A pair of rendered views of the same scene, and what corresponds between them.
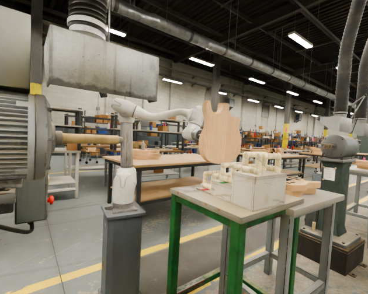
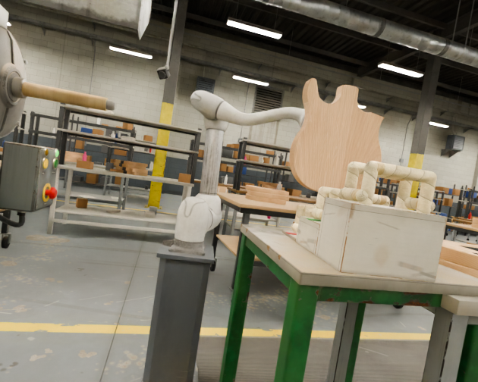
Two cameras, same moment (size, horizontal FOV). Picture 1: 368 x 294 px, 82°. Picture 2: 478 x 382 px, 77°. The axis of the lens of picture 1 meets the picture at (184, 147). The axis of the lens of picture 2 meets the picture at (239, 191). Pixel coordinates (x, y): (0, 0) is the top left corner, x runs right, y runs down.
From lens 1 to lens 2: 0.47 m
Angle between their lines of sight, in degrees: 23
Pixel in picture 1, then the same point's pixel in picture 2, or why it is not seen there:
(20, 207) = (3, 188)
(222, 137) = (336, 148)
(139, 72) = not seen: outside the picture
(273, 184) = (402, 230)
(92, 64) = not seen: outside the picture
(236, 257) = (287, 348)
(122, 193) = (186, 224)
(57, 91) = (195, 116)
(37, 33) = (176, 43)
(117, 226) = (169, 270)
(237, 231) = (294, 299)
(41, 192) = (29, 174)
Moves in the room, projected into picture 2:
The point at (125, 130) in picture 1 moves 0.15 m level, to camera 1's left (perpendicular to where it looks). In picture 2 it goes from (211, 139) to (188, 137)
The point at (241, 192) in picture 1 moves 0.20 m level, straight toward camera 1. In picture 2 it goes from (330, 234) to (293, 239)
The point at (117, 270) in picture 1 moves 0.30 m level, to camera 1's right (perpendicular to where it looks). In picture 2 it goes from (162, 334) to (216, 358)
